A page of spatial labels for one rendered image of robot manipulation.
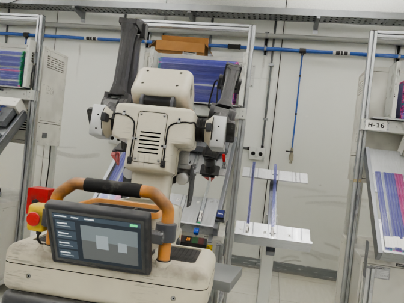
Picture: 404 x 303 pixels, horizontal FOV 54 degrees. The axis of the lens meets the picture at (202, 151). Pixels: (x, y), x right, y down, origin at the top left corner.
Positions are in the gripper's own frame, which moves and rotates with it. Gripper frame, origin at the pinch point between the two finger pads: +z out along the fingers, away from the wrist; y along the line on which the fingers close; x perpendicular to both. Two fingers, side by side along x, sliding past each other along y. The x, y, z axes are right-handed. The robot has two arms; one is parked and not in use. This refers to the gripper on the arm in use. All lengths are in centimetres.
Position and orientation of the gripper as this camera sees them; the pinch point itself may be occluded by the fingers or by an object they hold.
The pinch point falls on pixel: (210, 179)
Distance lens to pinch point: 222.7
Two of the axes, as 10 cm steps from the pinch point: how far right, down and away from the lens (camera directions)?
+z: 0.4, 6.4, 7.6
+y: -9.8, -1.2, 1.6
